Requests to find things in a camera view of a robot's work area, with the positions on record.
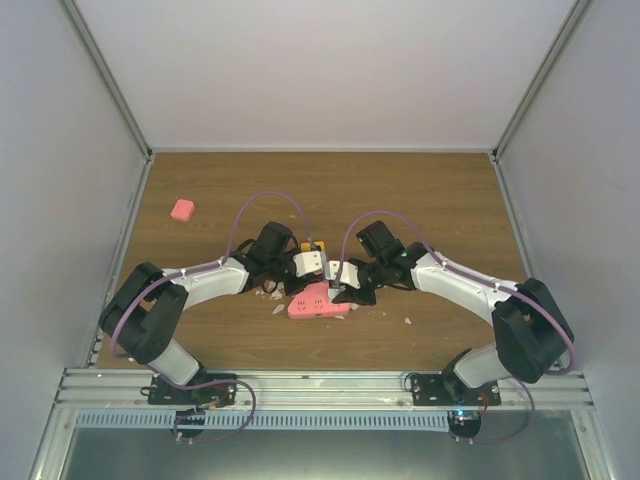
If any slotted cable duct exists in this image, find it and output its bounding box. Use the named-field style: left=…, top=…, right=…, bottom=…
left=76, top=409, right=449, bottom=433

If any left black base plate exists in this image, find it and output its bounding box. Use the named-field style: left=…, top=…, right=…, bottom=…
left=140, top=373, right=238, bottom=408

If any yellow cube socket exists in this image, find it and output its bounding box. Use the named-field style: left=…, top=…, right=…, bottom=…
left=300, top=241, right=326, bottom=253

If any pink triangular power strip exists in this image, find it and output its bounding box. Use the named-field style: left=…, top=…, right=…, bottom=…
left=287, top=282, right=351, bottom=320

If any white USB charger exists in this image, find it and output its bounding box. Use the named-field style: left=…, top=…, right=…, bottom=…
left=328, top=286, right=345, bottom=299

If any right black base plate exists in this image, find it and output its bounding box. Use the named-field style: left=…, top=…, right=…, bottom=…
left=403, top=372, right=502, bottom=407

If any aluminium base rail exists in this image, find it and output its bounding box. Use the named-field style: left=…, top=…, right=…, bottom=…
left=54, top=369, right=594, bottom=411

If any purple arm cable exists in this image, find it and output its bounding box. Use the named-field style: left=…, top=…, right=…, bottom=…
left=109, top=190, right=321, bottom=389
left=334, top=209, right=577, bottom=375

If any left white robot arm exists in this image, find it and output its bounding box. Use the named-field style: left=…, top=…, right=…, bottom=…
left=99, top=222, right=324, bottom=404

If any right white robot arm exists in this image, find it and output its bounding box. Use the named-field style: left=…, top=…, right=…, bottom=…
left=325, top=221, right=577, bottom=405

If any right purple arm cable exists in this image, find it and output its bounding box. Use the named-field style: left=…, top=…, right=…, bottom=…
left=334, top=209, right=577, bottom=375

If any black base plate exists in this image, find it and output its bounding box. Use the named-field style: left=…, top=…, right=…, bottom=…
left=140, top=373, right=238, bottom=408
left=403, top=372, right=502, bottom=407

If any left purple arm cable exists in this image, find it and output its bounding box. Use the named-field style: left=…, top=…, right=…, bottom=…
left=109, top=190, right=321, bottom=389

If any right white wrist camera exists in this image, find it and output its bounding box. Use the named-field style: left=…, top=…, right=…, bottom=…
left=324, top=260, right=361, bottom=289

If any pink rectangular plug adapter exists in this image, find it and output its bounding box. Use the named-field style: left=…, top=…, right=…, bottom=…
left=170, top=199, right=195, bottom=222

